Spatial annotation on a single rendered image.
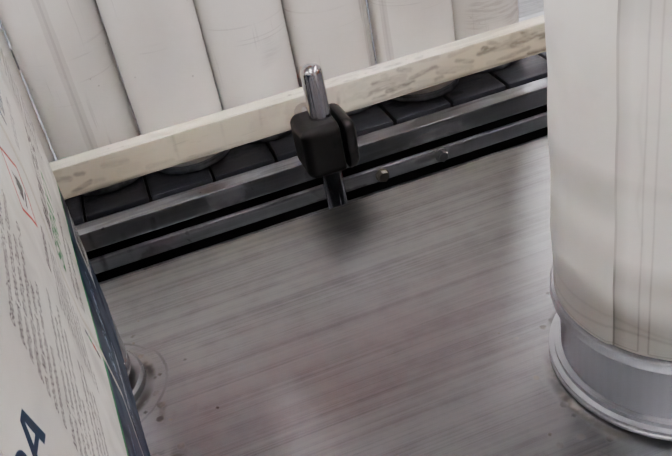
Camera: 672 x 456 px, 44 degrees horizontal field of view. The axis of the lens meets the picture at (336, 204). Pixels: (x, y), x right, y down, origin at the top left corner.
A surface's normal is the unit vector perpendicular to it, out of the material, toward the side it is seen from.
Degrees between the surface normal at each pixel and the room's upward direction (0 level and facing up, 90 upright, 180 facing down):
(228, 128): 90
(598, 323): 90
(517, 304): 0
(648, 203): 93
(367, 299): 0
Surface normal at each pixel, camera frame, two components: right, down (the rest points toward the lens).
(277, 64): 0.65, 0.32
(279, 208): 0.32, 0.48
